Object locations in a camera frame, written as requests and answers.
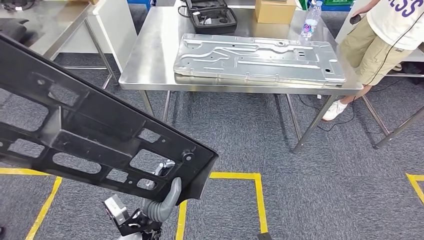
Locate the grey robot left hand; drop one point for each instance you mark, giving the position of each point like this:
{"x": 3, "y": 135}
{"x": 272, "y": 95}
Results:
{"x": 174, "y": 195}

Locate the person's right hand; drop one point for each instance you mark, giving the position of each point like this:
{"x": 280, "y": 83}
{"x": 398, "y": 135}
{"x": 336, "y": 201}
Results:
{"x": 360, "y": 14}

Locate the black handheld controller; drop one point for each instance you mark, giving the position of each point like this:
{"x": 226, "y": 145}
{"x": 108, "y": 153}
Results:
{"x": 354, "y": 20}

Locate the black plastic plate holder part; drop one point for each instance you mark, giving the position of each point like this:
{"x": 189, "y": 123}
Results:
{"x": 99, "y": 109}

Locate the person's right forearm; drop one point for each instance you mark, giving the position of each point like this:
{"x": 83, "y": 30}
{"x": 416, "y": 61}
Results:
{"x": 369, "y": 6}

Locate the blue metal shelf rack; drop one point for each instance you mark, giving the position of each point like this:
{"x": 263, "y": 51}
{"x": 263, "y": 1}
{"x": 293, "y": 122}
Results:
{"x": 139, "y": 2}
{"x": 331, "y": 8}

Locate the stainless steel workbench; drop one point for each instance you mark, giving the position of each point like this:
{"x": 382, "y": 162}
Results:
{"x": 155, "y": 59}

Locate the green plastic crate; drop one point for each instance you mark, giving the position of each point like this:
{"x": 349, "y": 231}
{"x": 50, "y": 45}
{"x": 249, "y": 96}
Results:
{"x": 338, "y": 2}

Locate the person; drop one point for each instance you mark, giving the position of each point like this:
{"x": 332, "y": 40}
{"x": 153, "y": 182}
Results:
{"x": 374, "y": 49}

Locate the clear plastic water bottle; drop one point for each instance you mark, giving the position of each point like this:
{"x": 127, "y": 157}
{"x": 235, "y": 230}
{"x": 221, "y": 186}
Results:
{"x": 309, "y": 26}

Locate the closed cardboard box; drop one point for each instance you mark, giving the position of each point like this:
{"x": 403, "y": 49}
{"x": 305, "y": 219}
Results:
{"x": 275, "y": 13}

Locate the stamped sheet metal panel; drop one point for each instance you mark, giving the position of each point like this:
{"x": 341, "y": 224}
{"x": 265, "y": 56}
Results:
{"x": 258, "y": 59}

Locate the open black foam case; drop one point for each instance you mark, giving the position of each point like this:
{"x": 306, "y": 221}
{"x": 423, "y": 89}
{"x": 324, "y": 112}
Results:
{"x": 215, "y": 30}

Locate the black pouch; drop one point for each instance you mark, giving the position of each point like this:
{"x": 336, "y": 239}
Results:
{"x": 13, "y": 30}

